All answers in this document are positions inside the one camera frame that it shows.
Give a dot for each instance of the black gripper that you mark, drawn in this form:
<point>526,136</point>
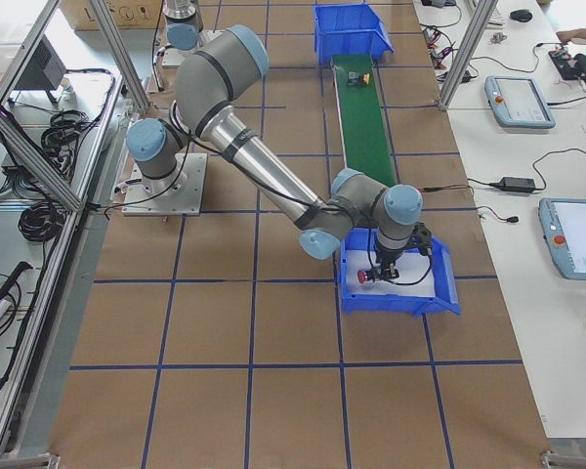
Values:
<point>386,257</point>

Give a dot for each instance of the yellow push button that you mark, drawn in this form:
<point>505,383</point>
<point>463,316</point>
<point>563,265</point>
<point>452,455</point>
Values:
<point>358,79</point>

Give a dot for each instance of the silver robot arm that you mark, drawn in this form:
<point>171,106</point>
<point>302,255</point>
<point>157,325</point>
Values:
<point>184,31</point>
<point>207,83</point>

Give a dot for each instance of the right blue plastic bin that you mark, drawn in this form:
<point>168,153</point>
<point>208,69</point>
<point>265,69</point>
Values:
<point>445,298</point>

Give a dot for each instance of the blue plastic bin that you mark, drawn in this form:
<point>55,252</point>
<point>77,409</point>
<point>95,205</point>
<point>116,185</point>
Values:
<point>445,298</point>
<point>349,29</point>

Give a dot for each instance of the green conveyor belt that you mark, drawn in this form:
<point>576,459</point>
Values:
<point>363,131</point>

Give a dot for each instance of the black power brick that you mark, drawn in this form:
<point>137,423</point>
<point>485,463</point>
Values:
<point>516,184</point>

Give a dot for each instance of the right near teach pendant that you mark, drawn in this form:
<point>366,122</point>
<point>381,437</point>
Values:
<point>564,227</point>

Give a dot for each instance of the teach pendant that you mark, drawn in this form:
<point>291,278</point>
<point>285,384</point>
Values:
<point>518,103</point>
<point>564,227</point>

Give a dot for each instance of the right far teach pendant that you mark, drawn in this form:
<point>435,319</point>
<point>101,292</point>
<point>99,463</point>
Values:
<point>518,103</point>

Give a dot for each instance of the left blue plastic bin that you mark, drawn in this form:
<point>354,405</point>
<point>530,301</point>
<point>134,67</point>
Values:
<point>349,29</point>

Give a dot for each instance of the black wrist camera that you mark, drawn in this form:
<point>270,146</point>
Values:
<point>423,240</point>

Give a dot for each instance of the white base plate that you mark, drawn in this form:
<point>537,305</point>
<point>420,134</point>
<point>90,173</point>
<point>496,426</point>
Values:
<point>180,193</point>

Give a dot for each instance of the right aluminium frame post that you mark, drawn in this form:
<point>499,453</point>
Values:
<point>467,48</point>

